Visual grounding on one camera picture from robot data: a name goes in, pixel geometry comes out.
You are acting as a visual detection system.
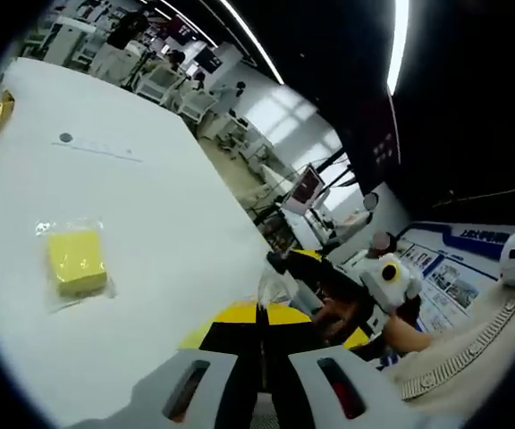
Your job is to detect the cuboid yellow silicone block bagged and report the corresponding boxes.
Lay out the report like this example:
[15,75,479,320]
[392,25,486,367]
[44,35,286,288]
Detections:
[33,216,118,314]

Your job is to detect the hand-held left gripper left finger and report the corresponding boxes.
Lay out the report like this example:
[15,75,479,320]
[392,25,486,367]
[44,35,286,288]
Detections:
[67,301,264,429]

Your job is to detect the monitor on stand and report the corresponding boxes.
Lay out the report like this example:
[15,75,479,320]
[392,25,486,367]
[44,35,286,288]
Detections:
[282,164,325,220]

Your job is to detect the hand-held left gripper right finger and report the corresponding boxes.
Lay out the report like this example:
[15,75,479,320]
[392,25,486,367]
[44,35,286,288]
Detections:
[261,303,453,429]

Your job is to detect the person's right hand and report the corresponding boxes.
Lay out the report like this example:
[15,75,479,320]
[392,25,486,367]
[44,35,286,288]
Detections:
[313,290,377,348]

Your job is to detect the ceiling light strip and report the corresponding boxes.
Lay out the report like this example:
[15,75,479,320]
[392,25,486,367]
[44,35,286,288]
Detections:
[219,0,285,86]
[385,0,411,91]

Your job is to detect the cream knitted cardigan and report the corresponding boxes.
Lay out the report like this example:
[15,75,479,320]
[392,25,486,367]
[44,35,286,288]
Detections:
[384,276,515,429]

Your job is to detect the blue white wall poster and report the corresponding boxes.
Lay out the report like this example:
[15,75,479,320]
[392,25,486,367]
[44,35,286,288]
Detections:
[400,221,509,334]

